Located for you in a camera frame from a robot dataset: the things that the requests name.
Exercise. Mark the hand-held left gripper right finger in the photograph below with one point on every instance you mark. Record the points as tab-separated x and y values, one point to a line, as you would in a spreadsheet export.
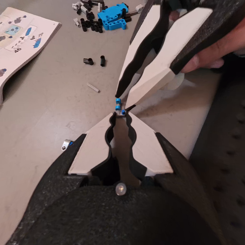
151	153

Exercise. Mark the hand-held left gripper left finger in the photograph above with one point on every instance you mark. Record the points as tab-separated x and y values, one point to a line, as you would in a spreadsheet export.
90	153

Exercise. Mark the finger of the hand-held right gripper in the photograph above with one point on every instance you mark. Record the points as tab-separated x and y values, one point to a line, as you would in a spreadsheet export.
172	47
141	32

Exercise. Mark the grey connector with blue pin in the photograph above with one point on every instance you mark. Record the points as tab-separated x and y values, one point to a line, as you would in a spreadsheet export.
119	113
66	144

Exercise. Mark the grey desk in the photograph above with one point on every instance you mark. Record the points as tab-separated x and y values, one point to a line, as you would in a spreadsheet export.
47	114

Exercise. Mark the person's right hand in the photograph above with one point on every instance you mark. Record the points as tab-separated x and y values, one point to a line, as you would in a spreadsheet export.
210	55

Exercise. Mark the blue angled beam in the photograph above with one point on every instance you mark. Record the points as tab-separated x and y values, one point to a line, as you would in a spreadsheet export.
114	24

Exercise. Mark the blue panel piece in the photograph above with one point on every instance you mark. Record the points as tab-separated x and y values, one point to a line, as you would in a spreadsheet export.
113	13

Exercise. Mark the black tube connector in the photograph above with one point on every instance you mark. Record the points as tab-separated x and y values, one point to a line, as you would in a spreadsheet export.
103	60
88	61

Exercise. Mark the pile of building pieces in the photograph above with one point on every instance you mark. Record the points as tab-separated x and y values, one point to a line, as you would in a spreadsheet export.
90	24

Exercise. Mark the long grey axle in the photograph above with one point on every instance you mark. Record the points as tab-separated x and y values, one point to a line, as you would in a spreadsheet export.
93	87

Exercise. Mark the dark perforated panel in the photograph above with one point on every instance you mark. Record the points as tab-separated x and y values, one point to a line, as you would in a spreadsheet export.
220	153

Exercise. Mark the instruction booklet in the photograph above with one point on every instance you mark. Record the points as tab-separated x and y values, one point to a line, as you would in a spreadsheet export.
23	47

